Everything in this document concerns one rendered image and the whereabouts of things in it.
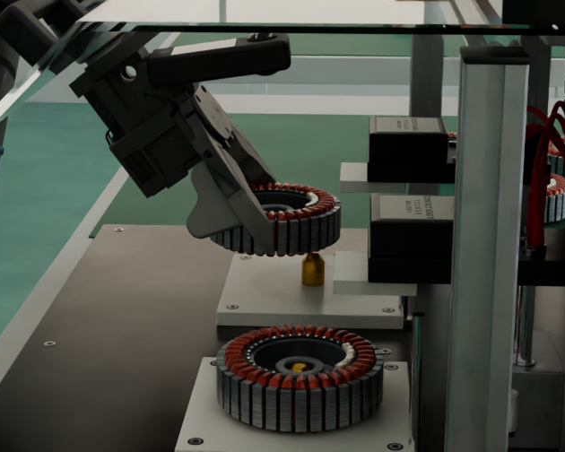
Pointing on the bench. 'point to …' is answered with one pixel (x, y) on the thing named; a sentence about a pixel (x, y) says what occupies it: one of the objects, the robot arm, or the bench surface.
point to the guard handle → (37, 47)
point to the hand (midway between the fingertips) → (282, 221)
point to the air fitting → (513, 412)
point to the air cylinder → (539, 395)
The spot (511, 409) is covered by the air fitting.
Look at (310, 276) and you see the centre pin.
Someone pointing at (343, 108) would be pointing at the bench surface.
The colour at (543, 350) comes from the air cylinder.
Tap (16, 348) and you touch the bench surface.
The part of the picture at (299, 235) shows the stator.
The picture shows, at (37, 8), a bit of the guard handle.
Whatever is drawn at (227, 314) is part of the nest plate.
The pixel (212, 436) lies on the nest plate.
